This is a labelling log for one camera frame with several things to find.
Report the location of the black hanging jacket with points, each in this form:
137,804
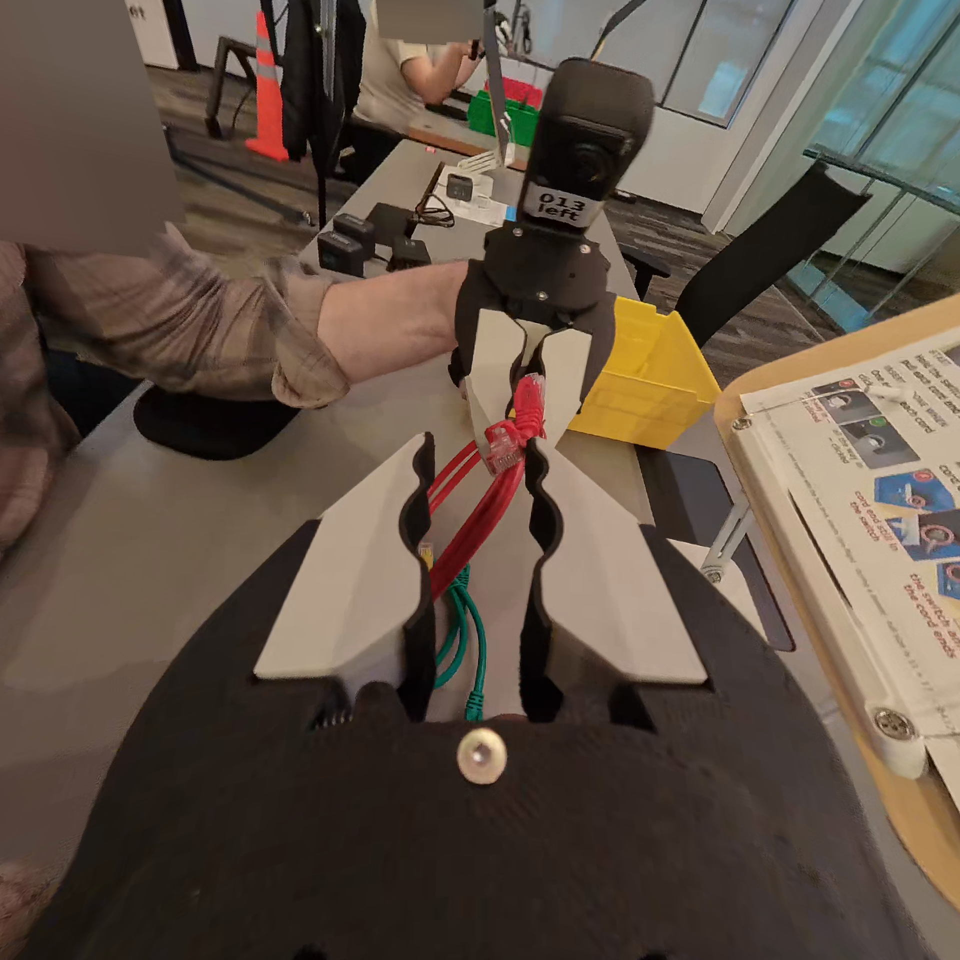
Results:
315,90

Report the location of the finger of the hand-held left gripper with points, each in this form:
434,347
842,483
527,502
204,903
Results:
566,375
491,360

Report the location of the orange traffic cone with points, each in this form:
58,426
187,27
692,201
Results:
266,112

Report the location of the small black device box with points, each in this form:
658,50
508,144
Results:
411,253
356,227
339,255
390,221

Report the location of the metal stand bracket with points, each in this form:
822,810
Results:
724,547

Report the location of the white power adapter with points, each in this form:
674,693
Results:
459,187

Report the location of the yellow plastic bin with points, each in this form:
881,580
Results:
652,390

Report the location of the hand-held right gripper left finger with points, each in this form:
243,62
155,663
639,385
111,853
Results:
352,600

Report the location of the black round pad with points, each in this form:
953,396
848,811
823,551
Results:
217,427

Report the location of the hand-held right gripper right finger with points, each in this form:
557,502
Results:
615,600

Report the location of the long work table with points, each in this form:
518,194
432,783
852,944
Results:
450,139

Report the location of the green plastic bin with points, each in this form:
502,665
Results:
487,112

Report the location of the person's plaid shirt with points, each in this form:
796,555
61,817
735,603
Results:
30,412

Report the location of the black office chair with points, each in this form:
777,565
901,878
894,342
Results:
750,262

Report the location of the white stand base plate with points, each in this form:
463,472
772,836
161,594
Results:
739,600

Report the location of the white corner clip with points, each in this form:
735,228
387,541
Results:
900,750

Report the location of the wooden board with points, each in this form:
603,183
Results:
787,367

